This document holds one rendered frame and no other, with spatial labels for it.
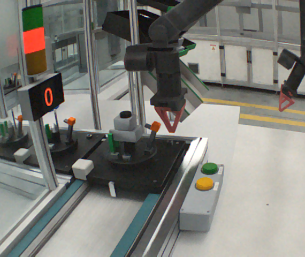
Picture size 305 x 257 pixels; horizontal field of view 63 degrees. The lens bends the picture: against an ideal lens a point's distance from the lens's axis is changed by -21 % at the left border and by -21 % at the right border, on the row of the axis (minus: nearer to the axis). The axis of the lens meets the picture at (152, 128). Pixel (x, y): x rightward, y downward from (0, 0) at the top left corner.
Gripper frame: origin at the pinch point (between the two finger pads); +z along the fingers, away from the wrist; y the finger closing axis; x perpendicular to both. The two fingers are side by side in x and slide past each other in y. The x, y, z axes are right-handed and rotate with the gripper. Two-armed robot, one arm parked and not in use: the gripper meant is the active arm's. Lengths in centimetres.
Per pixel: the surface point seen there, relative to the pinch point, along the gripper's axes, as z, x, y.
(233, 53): 47, -7, -399
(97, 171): 8.6, -17.2, 9.6
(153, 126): -1.0, -4.0, 1.4
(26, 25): -31.9, -23.1, 21.6
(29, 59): -24.2, -22.9, 21.7
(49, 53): -13, -85, -60
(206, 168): 8.3, 9.5, 3.1
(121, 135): 1.5, -12.3, 2.6
